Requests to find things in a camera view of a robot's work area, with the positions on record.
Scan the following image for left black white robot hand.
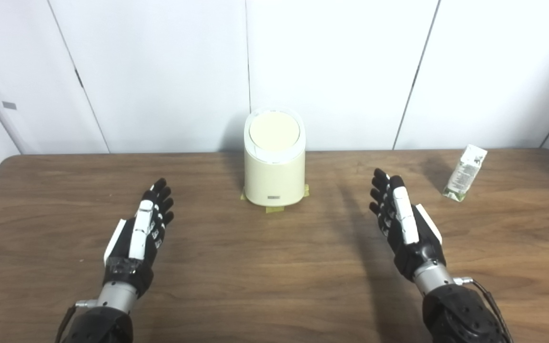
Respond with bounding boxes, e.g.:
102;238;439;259
103;178;175;299

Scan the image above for cream round bin lid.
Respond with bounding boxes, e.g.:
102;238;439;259
249;111;301;153

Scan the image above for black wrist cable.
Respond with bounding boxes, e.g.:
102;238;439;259
55;300;99;343
453;276;513;343

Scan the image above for cream-colored round bin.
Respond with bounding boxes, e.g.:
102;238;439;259
244;107;306;207

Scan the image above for white green milk carton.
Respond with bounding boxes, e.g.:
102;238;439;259
442;144;488;202

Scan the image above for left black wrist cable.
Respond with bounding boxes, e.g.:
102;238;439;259
55;300;99;343

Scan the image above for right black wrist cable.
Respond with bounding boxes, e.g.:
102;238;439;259
453;276;513;343

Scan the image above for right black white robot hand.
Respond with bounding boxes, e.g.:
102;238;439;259
369;168;447;282

